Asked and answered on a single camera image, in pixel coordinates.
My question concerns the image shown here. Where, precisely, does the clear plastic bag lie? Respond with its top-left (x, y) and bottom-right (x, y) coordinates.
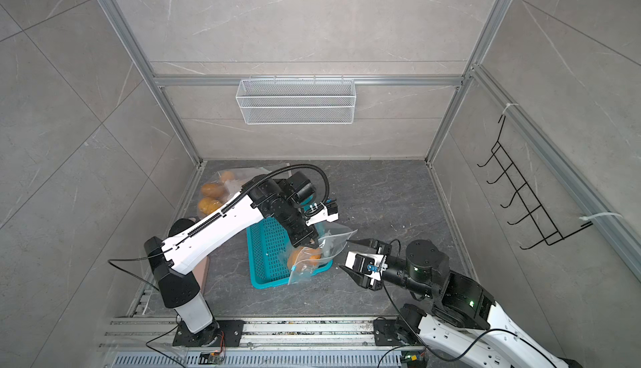
top-left (286, 222), bottom-right (357, 285)
top-left (196, 168), bottom-right (270, 219)

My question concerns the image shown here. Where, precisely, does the wrinkled orange potato bottom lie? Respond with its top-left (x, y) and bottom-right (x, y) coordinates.
top-left (302, 248), bottom-right (323, 265)

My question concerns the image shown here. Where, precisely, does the white mesh wall basket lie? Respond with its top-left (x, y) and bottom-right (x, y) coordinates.
top-left (235, 78), bottom-right (357, 125)

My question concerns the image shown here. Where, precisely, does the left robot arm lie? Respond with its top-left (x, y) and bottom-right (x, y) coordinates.
top-left (144, 164), bottom-right (330, 335)

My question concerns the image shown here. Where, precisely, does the teal plastic basket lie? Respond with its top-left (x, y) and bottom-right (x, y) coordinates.
top-left (246, 218), bottom-right (332, 290)

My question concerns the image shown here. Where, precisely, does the pink plush doll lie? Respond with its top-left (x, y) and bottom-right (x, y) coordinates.
top-left (168, 218), bottom-right (195, 237)

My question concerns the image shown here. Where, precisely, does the large yellow potato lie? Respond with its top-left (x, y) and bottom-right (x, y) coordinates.
top-left (287, 247), bottom-right (308, 270)

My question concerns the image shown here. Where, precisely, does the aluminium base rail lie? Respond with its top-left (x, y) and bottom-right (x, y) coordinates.
top-left (97, 316), bottom-right (432, 367)

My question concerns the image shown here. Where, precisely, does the pink rectangular case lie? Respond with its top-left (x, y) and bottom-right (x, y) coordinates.
top-left (192, 256), bottom-right (210, 293)

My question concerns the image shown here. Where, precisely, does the black wire hook rack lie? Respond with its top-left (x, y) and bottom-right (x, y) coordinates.
top-left (477, 115), bottom-right (594, 251)

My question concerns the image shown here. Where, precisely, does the smooth brown potato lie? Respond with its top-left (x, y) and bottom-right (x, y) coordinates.
top-left (200, 183), bottom-right (227, 199)

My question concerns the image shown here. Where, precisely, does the black corrugated cable hose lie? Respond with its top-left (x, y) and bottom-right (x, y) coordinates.
top-left (174, 163), bottom-right (332, 254)

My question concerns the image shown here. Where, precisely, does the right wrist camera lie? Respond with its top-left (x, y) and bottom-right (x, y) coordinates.
top-left (352, 253), bottom-right (387, 281)

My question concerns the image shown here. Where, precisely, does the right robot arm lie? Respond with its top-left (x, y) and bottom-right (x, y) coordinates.
top-left (341, 239), bottom-right (579, 367)

